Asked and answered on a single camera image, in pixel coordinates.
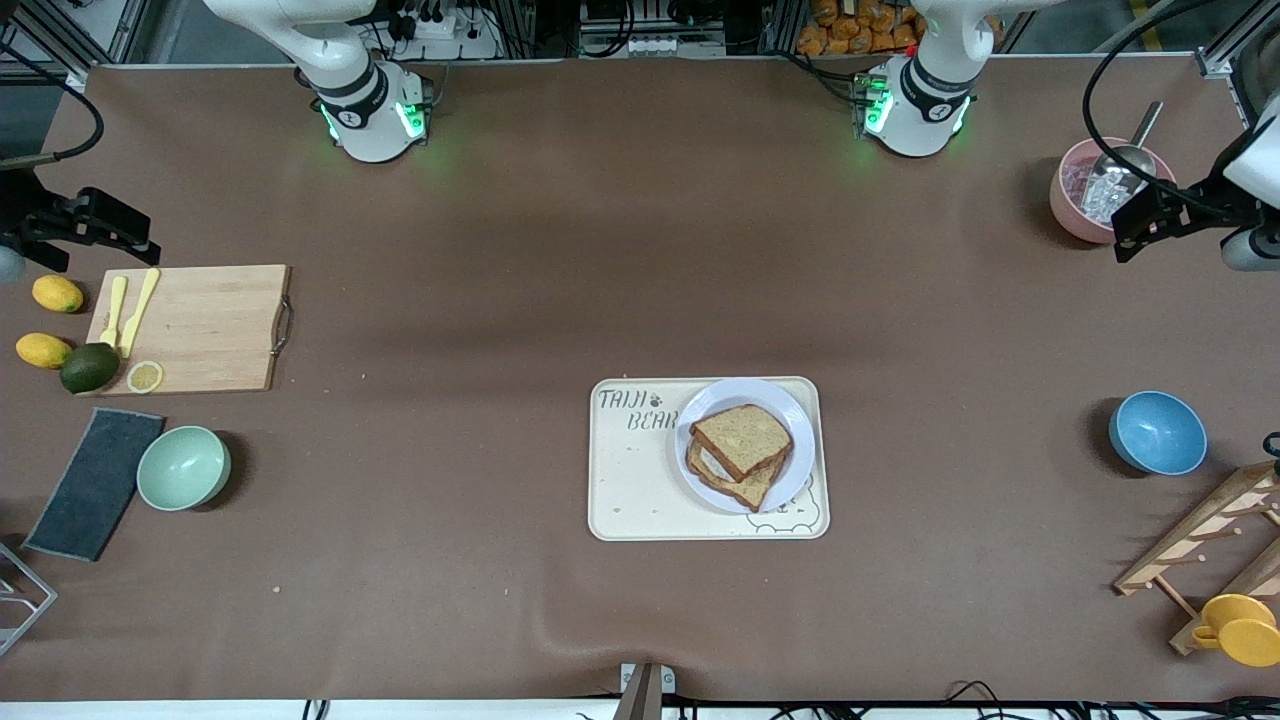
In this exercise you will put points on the wooden cutting board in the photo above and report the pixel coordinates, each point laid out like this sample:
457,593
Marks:
215,330

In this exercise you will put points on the orange snack packs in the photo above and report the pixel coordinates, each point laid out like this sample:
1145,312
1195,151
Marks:
850,30

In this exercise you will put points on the clear ice cubes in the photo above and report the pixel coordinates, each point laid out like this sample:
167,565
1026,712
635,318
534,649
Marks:
1100,195

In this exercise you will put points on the toast with fried egg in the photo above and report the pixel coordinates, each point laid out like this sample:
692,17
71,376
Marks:
745,492

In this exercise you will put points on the yellow mug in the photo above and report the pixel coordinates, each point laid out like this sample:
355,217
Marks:
1240,630

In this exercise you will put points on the yellow plastic fork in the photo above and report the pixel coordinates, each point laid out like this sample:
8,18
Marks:
114,310

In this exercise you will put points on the fried egg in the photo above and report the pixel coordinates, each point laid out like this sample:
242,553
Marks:
714,465

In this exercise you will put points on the yellow lemon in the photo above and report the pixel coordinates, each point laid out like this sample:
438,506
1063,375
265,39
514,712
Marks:
57,295
43,351

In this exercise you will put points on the yellow plastic knife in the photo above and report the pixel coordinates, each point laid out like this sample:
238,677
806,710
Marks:
137,315

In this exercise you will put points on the dark grey cloth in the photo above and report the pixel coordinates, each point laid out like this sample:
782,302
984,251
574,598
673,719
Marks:
95,485

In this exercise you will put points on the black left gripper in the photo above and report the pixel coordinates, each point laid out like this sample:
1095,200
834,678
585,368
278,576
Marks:
1197,203

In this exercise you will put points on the plain brown bread slice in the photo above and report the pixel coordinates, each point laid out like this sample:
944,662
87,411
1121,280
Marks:
742,438

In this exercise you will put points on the lemon slice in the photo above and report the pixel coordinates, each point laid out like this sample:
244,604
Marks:
145,377

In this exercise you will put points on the green avocado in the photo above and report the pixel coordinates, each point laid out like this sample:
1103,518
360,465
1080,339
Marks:
89,368

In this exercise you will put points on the mint green bowl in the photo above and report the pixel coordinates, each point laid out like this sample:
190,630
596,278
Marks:
180,468

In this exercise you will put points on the pink bowl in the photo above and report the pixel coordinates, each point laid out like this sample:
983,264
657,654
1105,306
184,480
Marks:
1068,205

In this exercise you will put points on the white round plate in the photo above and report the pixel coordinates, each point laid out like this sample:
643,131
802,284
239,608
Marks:
800,440

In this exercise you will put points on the wooden cup rack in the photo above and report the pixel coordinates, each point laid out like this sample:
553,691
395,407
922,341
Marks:
1200,530

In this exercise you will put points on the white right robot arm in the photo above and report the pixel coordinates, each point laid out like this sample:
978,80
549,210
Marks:
370,100

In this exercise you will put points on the blue bowl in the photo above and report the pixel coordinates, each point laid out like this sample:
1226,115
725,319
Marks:
1158,433

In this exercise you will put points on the cream bear print tray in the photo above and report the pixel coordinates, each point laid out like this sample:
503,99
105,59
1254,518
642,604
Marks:
635,490

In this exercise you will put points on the white terminal strip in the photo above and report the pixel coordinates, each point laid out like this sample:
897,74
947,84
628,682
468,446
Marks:
675,45

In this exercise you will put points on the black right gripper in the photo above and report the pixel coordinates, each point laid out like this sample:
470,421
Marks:
28,222

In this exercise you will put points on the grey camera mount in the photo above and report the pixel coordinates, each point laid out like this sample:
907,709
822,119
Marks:
645,690

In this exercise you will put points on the white power strip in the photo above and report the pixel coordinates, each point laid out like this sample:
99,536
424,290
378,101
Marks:
440,35

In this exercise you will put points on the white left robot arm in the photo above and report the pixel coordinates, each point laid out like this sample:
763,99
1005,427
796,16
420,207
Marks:
925,95

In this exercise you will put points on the metal scoop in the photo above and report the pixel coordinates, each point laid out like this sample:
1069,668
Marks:
1125,160

